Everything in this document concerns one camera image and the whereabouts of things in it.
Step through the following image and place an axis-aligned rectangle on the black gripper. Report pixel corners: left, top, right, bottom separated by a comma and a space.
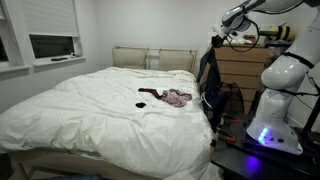
211, 35, 224, 48

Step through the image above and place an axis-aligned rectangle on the dark navy hoodie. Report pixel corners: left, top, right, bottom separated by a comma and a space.
196, 47, 230, 132

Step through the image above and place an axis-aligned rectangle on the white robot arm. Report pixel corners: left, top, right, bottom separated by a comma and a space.
221, 0, 320, 155

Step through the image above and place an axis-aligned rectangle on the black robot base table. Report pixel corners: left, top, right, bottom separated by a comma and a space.
212, 114, 320, 180

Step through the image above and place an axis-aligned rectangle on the black mesh laundry bag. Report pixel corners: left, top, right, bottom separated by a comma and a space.
200, 82, 244, 114

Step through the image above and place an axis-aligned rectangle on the wooden dresser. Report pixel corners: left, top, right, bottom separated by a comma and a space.
216, 47, 271, 114

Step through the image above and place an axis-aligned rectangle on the beige bed headboard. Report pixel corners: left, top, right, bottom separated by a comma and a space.
112, 46, 198, 73

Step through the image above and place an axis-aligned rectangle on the yellow black rolled item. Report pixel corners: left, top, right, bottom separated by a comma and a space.
260, 26, 296, 41

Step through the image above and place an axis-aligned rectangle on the pink mauve garment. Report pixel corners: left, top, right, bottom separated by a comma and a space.
161, 89, 192, 107

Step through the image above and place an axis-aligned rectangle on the dark red garment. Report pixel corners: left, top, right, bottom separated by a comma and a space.
138, 88, 163, 100

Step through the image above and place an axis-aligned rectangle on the small black sock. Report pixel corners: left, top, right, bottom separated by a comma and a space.
135, 102, 146, 108

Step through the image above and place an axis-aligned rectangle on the white duvet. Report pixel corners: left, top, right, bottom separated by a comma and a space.
0, 67, 222, 180

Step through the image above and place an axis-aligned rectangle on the black remote on sill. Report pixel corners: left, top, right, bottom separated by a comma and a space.
51, 57, 68, 61

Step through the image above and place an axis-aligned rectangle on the white window blind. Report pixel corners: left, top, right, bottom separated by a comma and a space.
22, 0, 78, 37

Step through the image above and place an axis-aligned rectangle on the orange handled clamp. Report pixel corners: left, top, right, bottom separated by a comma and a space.
221, 114, 239, 123
218, 131, 236, 143

